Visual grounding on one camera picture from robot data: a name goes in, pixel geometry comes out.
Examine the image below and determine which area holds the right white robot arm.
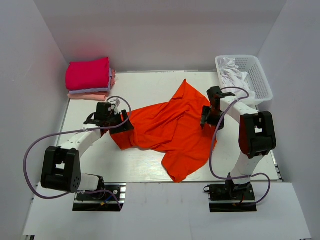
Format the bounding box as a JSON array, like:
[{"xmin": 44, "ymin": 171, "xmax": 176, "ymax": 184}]
[{"xmin": 200, "ymin": 86, "xmax": 277, "ymax": 200}]

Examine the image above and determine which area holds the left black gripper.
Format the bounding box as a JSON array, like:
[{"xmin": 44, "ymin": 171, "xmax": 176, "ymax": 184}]
[{"xmin": 106, "ymin": 110, "xmax": 135, "ymax": 135}]

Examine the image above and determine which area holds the orange t-shirt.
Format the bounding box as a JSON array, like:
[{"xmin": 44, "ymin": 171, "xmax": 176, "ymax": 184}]
[{"xmin": 111, "ymin": 81, "xmax": 217, "ymax": 183}]

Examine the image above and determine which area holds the folded magenta t-shirt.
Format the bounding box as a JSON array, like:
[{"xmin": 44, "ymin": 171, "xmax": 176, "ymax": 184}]
[{"xmin": 65, "ymin": 57, "xmax": 110, "ymax": 91}]

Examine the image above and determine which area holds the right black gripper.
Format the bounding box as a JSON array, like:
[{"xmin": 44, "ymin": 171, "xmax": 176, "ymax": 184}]
[{"xmin": 200, "ymin": 105, "xmax": 226, "ymax": 132}]

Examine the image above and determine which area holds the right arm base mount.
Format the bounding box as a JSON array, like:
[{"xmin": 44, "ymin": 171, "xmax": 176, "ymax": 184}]
[{"xmin": 203, "ymin": 182, "xmax": 257, "ymax": 213}]

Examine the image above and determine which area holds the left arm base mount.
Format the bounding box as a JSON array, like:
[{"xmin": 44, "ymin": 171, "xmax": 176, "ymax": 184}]
[{"xmin": 72, "ymin": 183, "xmax": 126, "ymax": 212}]

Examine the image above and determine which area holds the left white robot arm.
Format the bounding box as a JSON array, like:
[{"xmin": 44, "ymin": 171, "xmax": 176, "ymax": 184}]
[{"xmin": 40, "ymin": 102, "xmax": 134, "ymax": 200}]

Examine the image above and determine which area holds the folded pink t-shirt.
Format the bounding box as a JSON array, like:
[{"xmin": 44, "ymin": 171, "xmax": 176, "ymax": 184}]
[{"xmin": 67, "ymin": 69, "xmax": 118, "ymax": 100}]

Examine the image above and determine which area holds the white plastic basket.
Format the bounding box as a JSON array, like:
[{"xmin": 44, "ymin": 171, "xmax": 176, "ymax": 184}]
[{"xmin": 215, "ymin": 55, "xmax": 273, "ymax": 106}]

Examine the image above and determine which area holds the crumpled white t-shirt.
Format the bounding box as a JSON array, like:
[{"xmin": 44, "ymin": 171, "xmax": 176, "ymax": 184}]
[{"xmin": 217, "ymin": 57, "xmax": 256, "ymax": 99}]

